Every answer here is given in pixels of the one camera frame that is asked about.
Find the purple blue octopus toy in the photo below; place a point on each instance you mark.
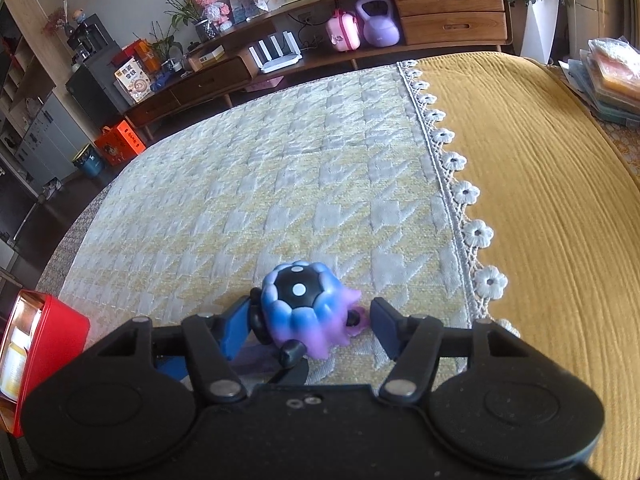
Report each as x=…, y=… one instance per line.
x=305, y=311

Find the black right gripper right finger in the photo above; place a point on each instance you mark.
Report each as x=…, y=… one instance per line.
x=413, y=344

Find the blue waste bin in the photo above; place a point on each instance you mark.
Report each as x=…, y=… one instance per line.
x=89, y=161

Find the white wifi router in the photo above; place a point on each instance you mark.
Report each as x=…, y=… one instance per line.
x=277, y=52

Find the red metal storage box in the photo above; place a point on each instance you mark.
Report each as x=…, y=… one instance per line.
x=43, y=335

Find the black mini fridge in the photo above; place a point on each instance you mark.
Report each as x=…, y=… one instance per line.
x=93, y=86

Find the snack box with cartoon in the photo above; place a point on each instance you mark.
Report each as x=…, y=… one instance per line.
x=134, y=80

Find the wooden wall shelf cabinet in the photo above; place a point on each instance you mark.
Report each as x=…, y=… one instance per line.
x=51, y=127

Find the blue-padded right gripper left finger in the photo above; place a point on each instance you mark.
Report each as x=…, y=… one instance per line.
x=201, y=349

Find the purple kettlebell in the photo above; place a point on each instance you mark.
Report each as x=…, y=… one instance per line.
x=380, y=30

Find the small potted orchid plant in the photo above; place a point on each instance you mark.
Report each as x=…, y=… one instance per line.
x=185, y=12

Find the cream quilted table mat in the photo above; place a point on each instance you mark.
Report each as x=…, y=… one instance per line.
x=354, y=171

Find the long wooden TV console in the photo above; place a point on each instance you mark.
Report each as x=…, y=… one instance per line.
x=424, y=25

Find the stack of colourful books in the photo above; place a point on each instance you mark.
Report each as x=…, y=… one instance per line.
x=606, y=77

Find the black coffee machine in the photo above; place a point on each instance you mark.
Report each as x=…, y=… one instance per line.
x=87, y=37

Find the pink plush doll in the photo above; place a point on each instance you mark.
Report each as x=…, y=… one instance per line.
x=216, y=12

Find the tall green potted plant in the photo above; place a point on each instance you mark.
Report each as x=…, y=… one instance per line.
x=533, y=26

